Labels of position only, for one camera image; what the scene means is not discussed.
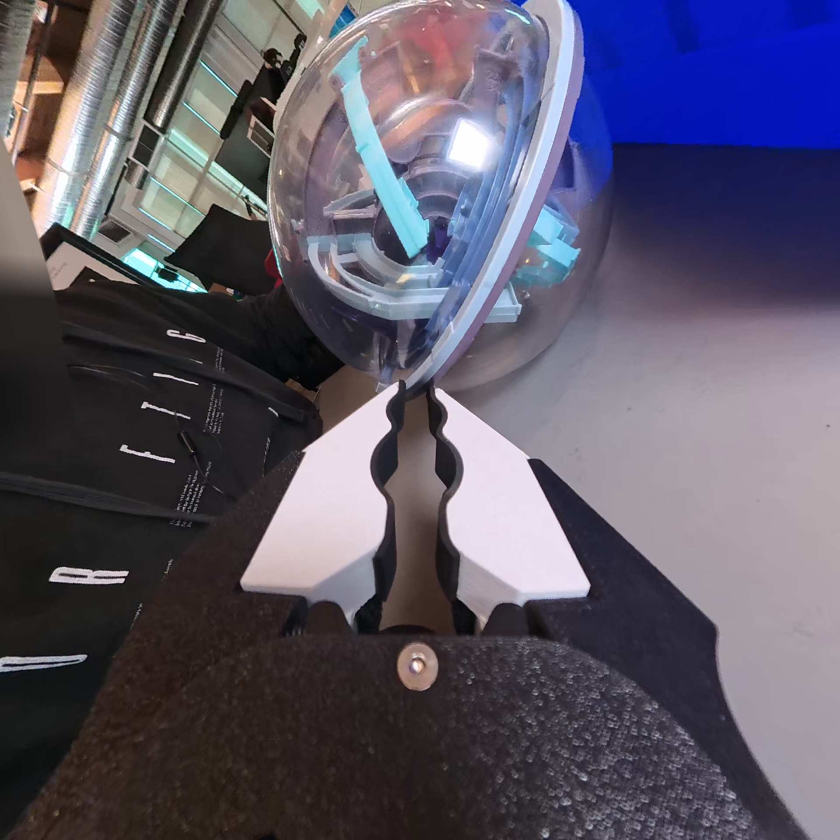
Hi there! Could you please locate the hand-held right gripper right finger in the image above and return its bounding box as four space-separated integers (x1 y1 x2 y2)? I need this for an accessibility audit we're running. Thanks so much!
423 388 589 618

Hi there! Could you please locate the blue plastic bin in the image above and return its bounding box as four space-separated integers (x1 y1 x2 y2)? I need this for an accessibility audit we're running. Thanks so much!
567 0 840 152

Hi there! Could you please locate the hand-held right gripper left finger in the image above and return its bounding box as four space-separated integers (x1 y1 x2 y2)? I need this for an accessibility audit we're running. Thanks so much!
241 388 401 618

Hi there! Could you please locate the black backpack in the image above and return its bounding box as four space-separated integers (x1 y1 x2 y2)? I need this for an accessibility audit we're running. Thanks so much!
0 224 322 788

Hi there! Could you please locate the clear plastic maze ball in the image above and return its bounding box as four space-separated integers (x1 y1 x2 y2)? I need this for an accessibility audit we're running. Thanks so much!
267 0 614 395

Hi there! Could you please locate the silver ventilation duct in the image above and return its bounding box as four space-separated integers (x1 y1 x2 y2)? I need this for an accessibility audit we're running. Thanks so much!
0 0 178 237

